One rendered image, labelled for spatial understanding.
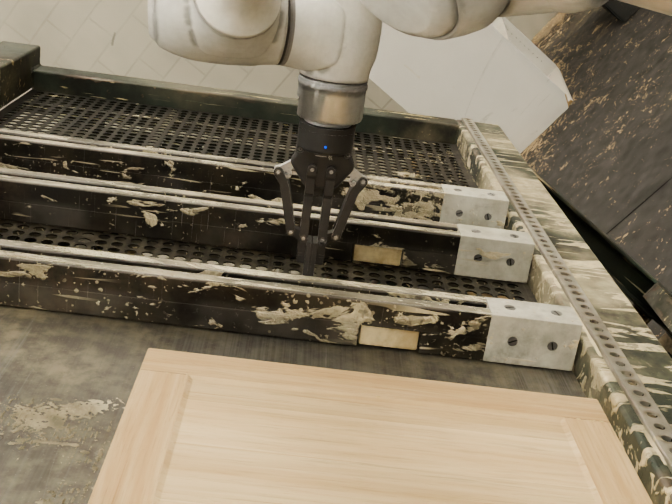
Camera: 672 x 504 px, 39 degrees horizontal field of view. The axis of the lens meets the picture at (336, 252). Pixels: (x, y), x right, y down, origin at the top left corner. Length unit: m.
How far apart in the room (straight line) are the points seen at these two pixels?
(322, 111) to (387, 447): 0.43
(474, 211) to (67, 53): 4.98
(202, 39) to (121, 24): 5.25
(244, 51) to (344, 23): 0.13
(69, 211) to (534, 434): 0.84
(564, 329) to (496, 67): 3.47
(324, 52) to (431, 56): 3.51
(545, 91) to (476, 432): 3.75
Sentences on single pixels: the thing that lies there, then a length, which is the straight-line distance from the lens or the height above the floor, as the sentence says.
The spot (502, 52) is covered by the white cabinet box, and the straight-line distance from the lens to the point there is 4.69.
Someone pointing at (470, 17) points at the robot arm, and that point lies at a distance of 0.60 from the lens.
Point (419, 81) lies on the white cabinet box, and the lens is 4.72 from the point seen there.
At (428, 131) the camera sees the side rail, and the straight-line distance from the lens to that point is 2.49.
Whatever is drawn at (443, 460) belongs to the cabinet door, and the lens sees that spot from 1.05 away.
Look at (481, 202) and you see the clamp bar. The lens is 1.80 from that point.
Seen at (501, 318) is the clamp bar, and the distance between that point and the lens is 1.29.
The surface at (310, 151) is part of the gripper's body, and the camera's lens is 1.23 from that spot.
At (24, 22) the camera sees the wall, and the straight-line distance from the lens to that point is 6.60.
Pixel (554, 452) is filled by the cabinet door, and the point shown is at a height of 0.96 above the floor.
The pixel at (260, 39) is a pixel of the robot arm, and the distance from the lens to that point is 1.14.
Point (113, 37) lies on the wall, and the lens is 6.42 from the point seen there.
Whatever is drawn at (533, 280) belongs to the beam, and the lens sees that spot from 1.60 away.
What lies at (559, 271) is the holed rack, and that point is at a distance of 1.55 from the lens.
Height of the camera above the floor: 1.54
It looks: 14 degrees down
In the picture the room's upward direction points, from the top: 51 degrees counter-clockwise
